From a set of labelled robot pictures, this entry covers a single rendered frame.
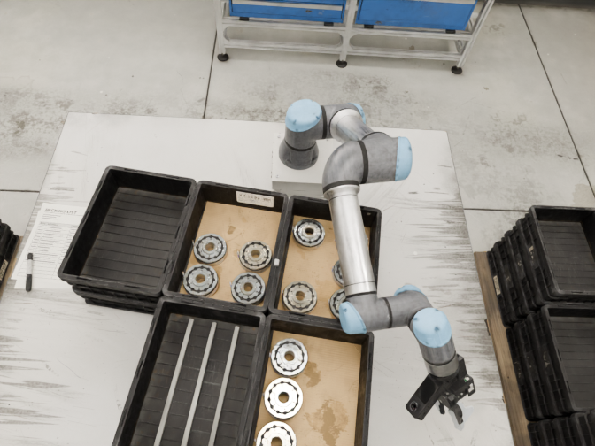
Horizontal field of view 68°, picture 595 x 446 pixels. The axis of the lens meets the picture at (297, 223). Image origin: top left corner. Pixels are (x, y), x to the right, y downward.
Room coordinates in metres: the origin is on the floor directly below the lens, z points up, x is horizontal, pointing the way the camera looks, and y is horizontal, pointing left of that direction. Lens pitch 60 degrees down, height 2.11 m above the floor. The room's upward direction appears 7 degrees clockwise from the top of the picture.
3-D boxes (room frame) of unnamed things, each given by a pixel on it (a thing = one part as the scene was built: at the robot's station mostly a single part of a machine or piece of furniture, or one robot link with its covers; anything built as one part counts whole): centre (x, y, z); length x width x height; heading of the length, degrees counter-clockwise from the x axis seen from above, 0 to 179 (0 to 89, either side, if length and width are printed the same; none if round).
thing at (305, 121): (1.06, 0.02, 0.97); 0.13 x 0.12 x 0.14; 106
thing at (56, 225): (0.61, 0.81, 0.70); 0.33 x 0.23 x 0.01; 6
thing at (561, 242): (0.93, -1.14, 0.37); 0.40 x 0.30 x 0.45; 6
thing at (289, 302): (0.47, -0.04, 0.86); 0.10 x 0.10 x 0.01
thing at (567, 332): (0.53, -1.19, 0.31); 0.40 x 0.30 x 0.34; 6
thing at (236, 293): (0.48, 0.12, 0.86); 0.10 x 0.10 x 0.01
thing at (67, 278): (0.60, 0.49, 0.92); 0.40 x 0.30 x 0.02; 178
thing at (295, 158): (1.06, 0.03, 0.85); 0.15 x 0.15 x 0.10
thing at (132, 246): (0.60, 0.49, 0.87); 0.40 x 0.30 x 0.11; 178
